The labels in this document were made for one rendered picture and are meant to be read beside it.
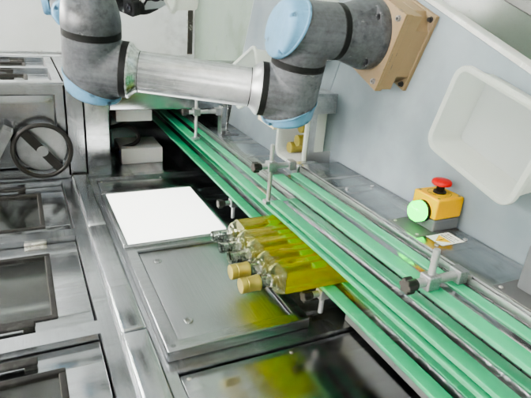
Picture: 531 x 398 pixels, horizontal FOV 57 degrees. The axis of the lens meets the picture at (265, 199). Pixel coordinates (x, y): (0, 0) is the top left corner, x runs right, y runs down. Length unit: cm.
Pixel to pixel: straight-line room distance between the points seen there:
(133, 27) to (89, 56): 376
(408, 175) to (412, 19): 34
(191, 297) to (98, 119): 99
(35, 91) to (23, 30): 275
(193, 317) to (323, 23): 70
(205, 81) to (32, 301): 70
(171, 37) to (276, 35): 388
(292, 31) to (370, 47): 18
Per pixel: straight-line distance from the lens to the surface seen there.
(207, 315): 117
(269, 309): 120
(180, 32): 490
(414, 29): 110
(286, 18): 100
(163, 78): 105
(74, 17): 103
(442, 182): 103
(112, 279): 132
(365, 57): 108
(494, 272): 94
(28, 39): 471
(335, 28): 103
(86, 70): 105
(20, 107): 200
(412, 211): 102
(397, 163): 120
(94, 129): 202
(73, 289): 137
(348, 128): 135
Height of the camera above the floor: 153
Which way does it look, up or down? 25 degrees down
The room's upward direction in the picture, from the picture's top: 96 degrees counter-clockwise
